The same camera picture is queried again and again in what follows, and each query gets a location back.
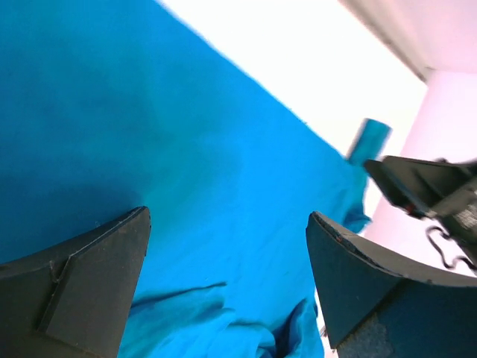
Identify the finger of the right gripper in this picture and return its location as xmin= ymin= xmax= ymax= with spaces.
xmin=363 ymin=154 xmax=474 ymax=219

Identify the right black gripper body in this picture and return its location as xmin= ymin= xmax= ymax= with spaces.
xmin=405 ymin=160 xmax=476 ymax=246

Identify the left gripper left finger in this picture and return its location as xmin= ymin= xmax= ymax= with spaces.
xmin=1 ymin=207 xmax=151 ymax=357

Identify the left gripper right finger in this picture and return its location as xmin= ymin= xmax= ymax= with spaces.
xmin=306 ymin=212 xmax=476 ymax=358

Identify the blue t shirt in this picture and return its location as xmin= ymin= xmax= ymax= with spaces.
xmin=1 ymin=1 xmax=390 ymax=357

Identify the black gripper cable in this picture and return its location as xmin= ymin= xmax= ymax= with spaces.
xmin=425 ymin=225 xmax=477 ymax=271

